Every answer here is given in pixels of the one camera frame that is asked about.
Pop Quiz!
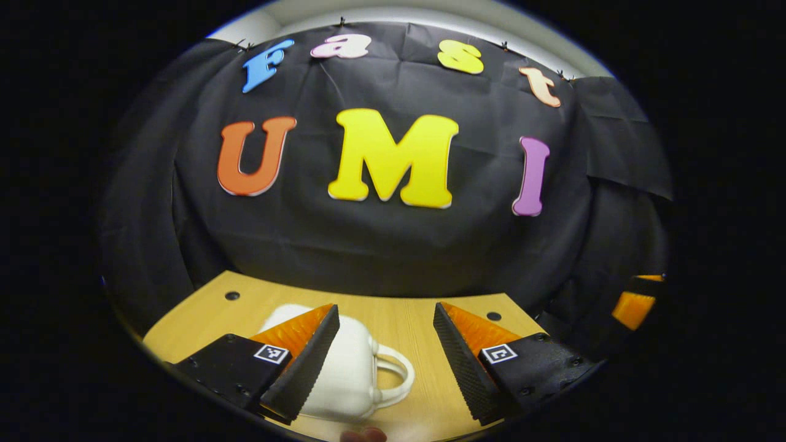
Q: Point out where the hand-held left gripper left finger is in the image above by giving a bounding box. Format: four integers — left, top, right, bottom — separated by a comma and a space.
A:
171, 303, 341, 425

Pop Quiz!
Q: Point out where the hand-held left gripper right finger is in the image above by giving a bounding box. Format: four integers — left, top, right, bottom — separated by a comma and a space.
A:
432, 301, 606, 426

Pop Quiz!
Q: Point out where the white suitcase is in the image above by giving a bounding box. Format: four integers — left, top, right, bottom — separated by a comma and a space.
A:
258, 304, 416, 424

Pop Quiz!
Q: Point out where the black backdrop cloth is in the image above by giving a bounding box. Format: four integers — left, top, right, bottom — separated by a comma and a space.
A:
98, 21, 673, 344

